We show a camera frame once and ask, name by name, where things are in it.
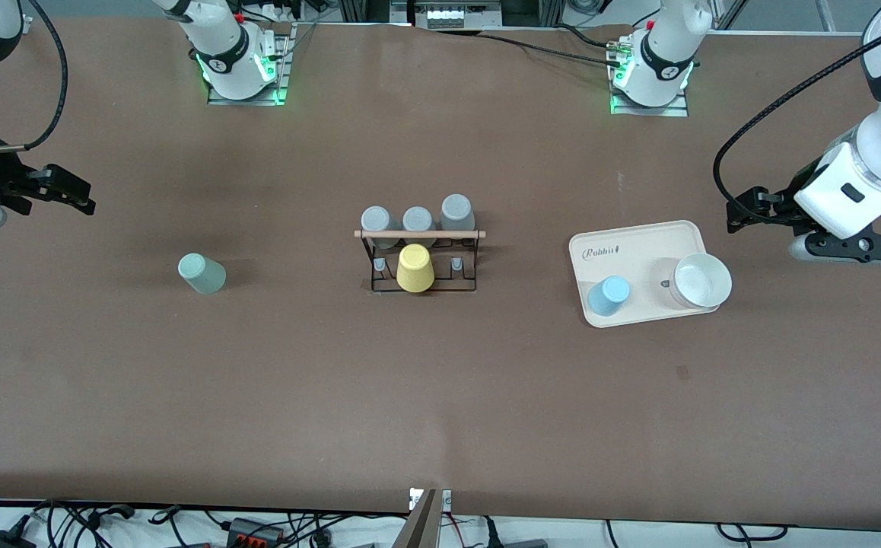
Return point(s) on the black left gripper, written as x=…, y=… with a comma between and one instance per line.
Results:
x=781, y=208

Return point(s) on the light blue plastic cup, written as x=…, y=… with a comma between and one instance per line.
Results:
x=609, y=295

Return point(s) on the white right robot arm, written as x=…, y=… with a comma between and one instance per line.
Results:
x=220, y=46

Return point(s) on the cream Rabbit tray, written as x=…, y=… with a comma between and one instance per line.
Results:
x=638, y=255

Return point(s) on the pale green plastic cup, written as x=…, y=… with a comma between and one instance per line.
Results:
x=203, y=275

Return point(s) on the grey plastic cup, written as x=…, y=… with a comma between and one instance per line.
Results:
x=376, y=219
x=418, y=219
x=457, y=209

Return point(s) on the yellow plastic cup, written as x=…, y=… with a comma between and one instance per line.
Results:
x=415, y=268

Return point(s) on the black power adapter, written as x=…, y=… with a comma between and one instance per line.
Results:
x=3, y=540

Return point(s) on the white power strip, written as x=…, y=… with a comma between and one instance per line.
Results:
x=448, y=15

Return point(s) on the grey orange-lever connector block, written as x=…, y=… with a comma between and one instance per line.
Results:
x=254, y=531

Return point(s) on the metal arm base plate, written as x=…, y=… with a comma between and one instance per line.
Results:
x=680, y=108
x=282, y=72

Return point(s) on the aluminium corner bracket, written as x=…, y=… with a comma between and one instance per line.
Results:
x=26, y=24

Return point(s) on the white stand bracket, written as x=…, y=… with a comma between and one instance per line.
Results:
x=446, y=499

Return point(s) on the metal camera stand post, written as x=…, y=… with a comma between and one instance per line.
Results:
x=419, y=529

